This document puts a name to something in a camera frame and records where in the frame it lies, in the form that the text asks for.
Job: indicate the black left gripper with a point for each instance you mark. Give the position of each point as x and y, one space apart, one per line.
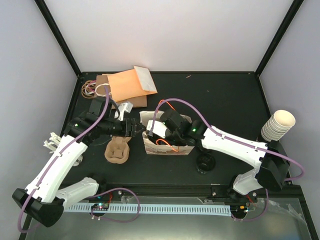
131 132

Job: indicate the printed white paper bag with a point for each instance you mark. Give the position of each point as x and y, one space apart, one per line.
149 138

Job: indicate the brown pulp cup carrier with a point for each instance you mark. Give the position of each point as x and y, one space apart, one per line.
117 150

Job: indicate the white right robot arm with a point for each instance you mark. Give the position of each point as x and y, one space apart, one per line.
269 167

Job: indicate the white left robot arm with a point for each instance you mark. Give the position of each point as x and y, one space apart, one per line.
43 199

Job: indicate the orange kraft paper bag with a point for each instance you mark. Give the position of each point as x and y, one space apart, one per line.
131 83

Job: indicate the brown kraft paper bag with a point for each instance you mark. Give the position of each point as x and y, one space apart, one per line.
99 87

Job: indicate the stack of paper cups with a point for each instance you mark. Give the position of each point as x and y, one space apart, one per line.
278 125

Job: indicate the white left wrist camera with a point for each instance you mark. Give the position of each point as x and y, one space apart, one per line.
123 108

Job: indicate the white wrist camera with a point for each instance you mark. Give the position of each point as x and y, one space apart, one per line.
123 108
159 128

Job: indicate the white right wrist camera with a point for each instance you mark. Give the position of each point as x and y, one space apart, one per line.
159 128

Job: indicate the white slotted cable rail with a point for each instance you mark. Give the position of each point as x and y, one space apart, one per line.
160 209

